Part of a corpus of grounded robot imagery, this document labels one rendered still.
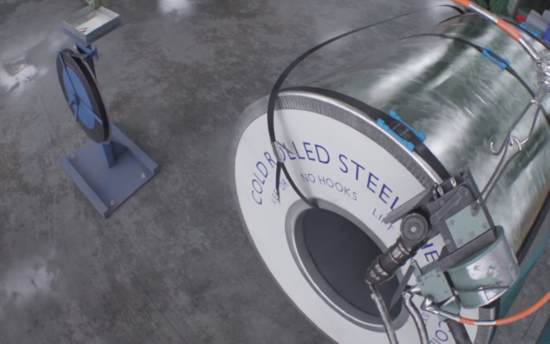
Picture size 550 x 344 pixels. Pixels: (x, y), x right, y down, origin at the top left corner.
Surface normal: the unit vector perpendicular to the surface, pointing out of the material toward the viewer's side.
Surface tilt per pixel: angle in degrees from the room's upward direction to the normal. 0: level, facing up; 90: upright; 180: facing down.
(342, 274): 15
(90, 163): 0
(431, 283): 58
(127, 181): 0
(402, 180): 90
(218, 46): 0
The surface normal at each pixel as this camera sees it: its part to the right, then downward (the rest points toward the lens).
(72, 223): 0.07, -0.65
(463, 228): -0.46, 0.15
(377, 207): -0.75, 0.47
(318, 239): 0.59, 0.14
